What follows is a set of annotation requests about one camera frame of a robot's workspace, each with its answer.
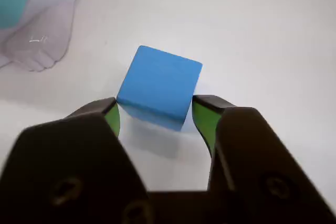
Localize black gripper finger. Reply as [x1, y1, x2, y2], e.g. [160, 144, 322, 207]
[192, 94, 336, 224]
[0, 97, 158, 224]

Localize blue cube block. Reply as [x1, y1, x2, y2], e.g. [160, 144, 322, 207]
[116, 45, 203, 132]

